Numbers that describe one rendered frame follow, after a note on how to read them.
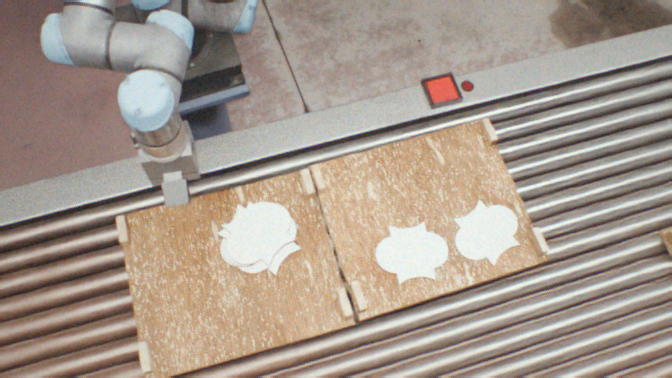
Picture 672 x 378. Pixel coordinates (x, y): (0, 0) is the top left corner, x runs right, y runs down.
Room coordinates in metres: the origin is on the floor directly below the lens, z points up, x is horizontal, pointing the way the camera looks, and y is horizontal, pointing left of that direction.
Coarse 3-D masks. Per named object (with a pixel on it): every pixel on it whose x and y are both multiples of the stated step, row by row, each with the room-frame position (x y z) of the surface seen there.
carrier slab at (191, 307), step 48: (240, 192) 0.60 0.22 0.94; (288, 192) 0.61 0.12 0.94; (144, 240) 0.48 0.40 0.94; (192, 240) 0.49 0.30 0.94; (144, 288) 0.38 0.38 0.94; (192, 288) 0.39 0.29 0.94; (240, 288) 0.40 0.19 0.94; (288, 288) 0.40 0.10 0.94; (336, 288) 0.41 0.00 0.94; (144, 336) 0.29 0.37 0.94; (192, 336) 0.29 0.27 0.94; (240, 336) 0.30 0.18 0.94; (288, 336) 0.31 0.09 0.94
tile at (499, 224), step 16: (480, 208) 0.60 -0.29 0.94; (496, 208) 0.60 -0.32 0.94; (464, 224) 0.56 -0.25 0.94; (480, 224) 0.56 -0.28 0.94; (496, 224) 0.56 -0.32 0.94; (512, 224) 0.56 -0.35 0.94; (464, 240) 0.52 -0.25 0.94; (480, 240) 0.53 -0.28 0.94; (496, 240) 0.53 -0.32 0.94; (512, 240) 0.53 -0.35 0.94; (464, 256) 0.49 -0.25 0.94; (480, 256) 0.49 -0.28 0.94; (496, 256) 0.49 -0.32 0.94
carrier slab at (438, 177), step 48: (432, 144) 0.75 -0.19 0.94; (480, 144) 0.75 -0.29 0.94; (336, 192) 0.62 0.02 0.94; (384, 192) 0.62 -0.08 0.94; (432, 192) 0.63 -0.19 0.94; (480, 192) 0.64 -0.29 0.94; (336, 240) 0.51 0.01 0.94; (528, 240) 0.53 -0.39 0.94; (384, 288) 0.41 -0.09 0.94; (432, 288) 0.42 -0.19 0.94
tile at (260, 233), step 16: (256, 208) 0.55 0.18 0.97; (272, 208) 0.56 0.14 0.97; (240, 224) 0.52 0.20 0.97; (256, 224) 0.52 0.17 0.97; (272, 224) 0.52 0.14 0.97; (288, 224) 0.52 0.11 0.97; (240, 240) 0.48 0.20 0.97; (256, 240) 0.49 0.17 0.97; (272, 240) 0.49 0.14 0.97; (288, 240) 0.49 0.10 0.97; (240, 256) 0.45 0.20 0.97; (256, 256) 0.45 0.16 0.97; (272, 256) 0.45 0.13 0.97
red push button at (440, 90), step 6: (444, 78) 0.93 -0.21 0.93; (426, 84) 0.91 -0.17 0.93; (432, 84) 0.91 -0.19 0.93; (438, 84) 0.91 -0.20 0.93; (444, 84) 0.91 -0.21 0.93; (450, 84) 0.91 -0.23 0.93; (432, 90) 0.89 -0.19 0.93; (438, 90) 0.89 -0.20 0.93; (444, 90) 0.89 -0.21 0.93; (450, 90) 0.89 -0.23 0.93; (432, 96) 0.88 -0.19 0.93; (438, 96) 0.88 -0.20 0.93; (444, 96) 0.88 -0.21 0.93; (450, 96) 0.88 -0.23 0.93; (456, 96) 0.88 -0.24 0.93; (438, 102) 0.86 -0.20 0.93
